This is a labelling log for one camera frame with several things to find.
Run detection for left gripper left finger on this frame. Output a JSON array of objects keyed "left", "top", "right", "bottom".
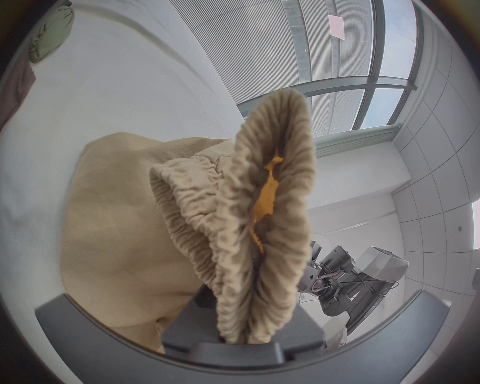
[{"left": 161, "top": 283, "right": 227, "bottom": 355}]

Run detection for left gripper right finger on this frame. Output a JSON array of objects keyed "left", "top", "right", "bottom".
[{"left": 279, "top": 300, "right": 325, "bottom": 352}]

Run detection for tan shorts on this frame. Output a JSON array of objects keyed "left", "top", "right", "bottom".
[{"left": 60, "top": 88, "right": 317, "bottom": 354}]

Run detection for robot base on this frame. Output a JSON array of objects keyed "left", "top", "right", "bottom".
[{"left": 323, "top": 319, "right": 349, "bottom": 352}]

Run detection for bed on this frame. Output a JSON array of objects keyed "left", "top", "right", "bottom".
[{"left": 0, "top": 0, "right": 250, "bottom": 338}]

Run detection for window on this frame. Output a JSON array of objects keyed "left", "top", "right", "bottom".
[{"left": 169, "top": 0, "right": 419, "bottom": 139}]

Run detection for brown garment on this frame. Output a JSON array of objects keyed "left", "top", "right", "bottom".
[{"left": 0, "top": 62, "right": 37, "bottom": 131}]

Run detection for green garment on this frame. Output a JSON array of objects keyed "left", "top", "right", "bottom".
[{"left": 29, "top": 6, "right": 75, "bottom": 64}]

